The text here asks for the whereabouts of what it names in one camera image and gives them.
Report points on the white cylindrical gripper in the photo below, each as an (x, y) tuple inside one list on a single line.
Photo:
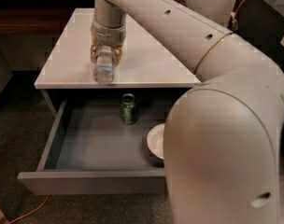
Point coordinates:
[(106, 35)]

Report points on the blue plastic water bottle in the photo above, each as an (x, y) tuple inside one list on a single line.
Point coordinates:
[(104, 66)]

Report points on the grey top drawer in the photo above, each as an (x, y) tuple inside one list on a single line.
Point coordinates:
[(90, 150)]

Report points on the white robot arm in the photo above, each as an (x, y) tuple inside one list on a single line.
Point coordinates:
[(221, 138)]

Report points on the white-top grey drawer cabinet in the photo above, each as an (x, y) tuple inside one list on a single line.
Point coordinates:
[(145, 63)]

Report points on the green metal can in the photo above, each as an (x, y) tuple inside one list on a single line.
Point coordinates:
[(128, 109)]

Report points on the dark wooden bench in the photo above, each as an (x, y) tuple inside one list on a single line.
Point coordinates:
[(43, 17)]

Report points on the white ceramic bowl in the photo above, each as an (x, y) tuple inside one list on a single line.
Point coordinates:
[(155, 141)]

